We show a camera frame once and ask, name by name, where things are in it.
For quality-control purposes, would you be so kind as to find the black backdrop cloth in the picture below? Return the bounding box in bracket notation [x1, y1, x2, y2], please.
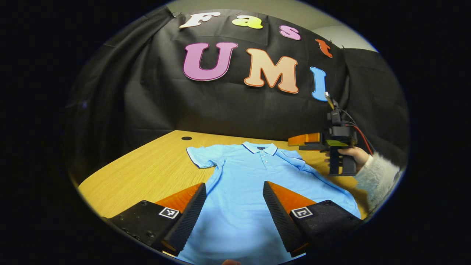
[64, 7, 411, 184]

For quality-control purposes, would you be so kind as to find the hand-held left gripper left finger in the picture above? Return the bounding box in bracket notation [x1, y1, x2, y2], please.
[101, 182, 207, 257]

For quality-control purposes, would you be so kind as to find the red right gripper cable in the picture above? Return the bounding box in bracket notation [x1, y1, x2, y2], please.
[346, 124, 372, 154]

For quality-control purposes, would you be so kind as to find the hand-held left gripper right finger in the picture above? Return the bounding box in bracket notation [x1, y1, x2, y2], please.
[262, 180, 363, 258]

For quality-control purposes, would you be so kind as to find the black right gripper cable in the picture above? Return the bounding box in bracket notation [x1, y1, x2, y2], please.
[339, 109, 376, 153]

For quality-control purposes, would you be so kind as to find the light blue polo T-shirt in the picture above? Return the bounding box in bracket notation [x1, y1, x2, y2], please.
[177, 142, 362, 265]

